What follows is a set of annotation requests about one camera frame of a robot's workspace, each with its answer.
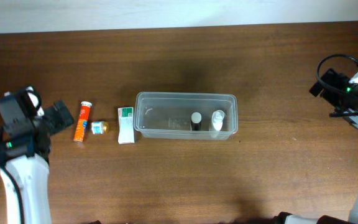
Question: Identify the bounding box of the orange tablet tube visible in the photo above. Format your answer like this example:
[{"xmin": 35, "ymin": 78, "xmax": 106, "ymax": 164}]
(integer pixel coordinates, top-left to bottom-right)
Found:
[{"xmin": 73, "ymin": 101, "xmax": 92, "ymax": 142}]

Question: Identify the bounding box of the small gold-capped jar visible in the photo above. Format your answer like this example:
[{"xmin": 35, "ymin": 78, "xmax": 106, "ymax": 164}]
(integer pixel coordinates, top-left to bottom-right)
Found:
[{"xmin": 91, "ymin": 121, "xmax": 109, "ymax": 134}]

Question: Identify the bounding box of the white green medicine box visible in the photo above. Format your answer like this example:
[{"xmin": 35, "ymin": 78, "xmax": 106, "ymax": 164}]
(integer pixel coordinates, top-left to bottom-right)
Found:
[{"xmin": 118, "ymin": 107, "xmax": 135, "ymax": 144}]

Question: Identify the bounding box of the white spray bottle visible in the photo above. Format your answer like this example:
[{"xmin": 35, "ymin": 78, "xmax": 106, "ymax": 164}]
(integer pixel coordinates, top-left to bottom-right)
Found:
[{"xmin": 209, "ymin": 110, "xmax": 226, "ymax": 139}]

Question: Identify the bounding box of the clear plastic container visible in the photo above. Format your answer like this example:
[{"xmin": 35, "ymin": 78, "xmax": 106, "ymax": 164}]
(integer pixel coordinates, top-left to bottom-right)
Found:
[{"xmin": 134, "ymin": 91, "xmax": 239, "ymax": 140}]

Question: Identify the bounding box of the dark bottle white cap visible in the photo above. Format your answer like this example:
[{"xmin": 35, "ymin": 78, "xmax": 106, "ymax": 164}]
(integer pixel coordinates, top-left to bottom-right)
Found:
[{"xmin": 191, "ymin": 112, "xmax": 202, "ymax": 131}]

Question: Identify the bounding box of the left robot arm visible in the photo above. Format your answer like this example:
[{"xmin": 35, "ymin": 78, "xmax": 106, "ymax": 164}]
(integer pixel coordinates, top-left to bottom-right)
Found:
[{"xmin": 0, "ymin": 98, "xmax": 74, "ymax": 223}]

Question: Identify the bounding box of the right black cable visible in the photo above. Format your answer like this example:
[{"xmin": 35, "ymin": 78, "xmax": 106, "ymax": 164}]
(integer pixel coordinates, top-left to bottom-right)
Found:
[{"xmin": 316, "ymin": 54, "xmax": 358, "ymax": 118}]

